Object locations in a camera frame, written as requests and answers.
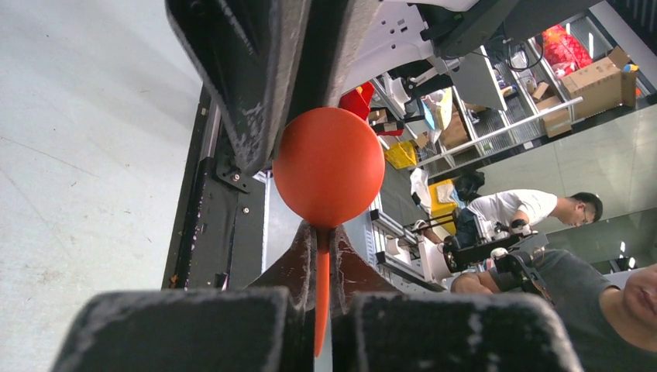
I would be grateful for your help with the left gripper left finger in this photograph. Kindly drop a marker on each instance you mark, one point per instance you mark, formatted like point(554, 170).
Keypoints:
point(264, 327)

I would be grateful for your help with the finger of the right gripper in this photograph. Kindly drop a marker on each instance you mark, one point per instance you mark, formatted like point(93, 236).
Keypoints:
point(334, 32)
point(247, 54)

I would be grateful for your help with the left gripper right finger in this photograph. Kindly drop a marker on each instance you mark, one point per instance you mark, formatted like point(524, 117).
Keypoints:
point(375, 327)

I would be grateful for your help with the orange plastic spoon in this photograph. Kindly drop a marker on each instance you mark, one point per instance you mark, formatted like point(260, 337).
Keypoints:
point(329, 169)

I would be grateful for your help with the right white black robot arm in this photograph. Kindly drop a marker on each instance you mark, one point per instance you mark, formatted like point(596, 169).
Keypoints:
point(442, 31)

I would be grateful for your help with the yellow bin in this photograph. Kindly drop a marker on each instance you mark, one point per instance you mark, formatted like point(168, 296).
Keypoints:
point(401, 155)

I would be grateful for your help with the person in white shirt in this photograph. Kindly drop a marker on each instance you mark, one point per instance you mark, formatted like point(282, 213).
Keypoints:
point(530, 205)

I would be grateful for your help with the red bag on shelf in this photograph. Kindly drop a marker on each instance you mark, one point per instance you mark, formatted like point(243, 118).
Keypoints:
point(563, 52)

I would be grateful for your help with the person in grey shirt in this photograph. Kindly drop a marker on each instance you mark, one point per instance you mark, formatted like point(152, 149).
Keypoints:
point(610, 328)

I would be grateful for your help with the metal storage shelf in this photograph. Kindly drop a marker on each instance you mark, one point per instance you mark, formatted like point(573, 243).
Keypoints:
point(505, 95)

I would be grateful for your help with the cardboard box on shelf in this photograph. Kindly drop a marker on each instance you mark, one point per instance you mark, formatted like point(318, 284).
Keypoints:
point(604, 84)

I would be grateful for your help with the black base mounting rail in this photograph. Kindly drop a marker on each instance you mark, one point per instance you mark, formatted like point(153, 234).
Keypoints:
point(218, 234)

